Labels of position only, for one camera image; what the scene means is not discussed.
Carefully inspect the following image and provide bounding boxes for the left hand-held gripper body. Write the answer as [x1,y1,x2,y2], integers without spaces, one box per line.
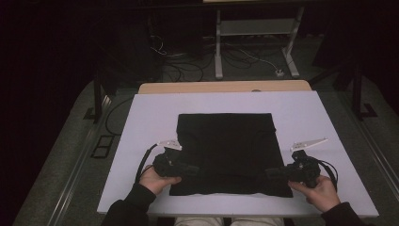
[152,139,190,178]

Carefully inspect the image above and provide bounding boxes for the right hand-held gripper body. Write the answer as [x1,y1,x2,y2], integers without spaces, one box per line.
[290,137,328,188]

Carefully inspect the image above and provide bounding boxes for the black tank top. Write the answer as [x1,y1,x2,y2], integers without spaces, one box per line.
[168,112,295,199]

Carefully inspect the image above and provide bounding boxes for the person's left hand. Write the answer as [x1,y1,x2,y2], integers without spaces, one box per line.
[138,165,183,196]

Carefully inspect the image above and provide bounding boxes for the person's right hand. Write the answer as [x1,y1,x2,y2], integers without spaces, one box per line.
[288,174,342,214]

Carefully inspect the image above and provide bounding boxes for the white board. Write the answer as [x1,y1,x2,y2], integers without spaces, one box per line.
[97,90,380,218]

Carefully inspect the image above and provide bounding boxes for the wooden table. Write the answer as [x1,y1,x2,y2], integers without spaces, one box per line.
[137,79,312,95]

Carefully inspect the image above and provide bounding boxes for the black metal stand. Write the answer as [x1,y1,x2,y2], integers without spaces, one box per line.
[351,62,379,121]
[84,72,111,123]

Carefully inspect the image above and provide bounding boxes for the grey metal stand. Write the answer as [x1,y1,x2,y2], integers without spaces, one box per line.
[215,6,305,80]

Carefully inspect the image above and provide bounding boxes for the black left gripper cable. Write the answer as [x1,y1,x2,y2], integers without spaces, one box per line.
[135,144,158,185]

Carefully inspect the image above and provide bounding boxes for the metal floor rail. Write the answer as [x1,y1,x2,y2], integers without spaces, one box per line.
[46,93,111,226]
[338,90,399,196]

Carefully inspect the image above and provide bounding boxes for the thin black floor cable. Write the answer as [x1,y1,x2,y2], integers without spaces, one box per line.
[104,97,135,137]

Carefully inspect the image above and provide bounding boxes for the white cable with plug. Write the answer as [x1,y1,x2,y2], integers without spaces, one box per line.
[238,46,285,78]

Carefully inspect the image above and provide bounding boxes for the black floor cables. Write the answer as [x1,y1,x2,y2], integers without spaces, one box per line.
[150,34,215,83]

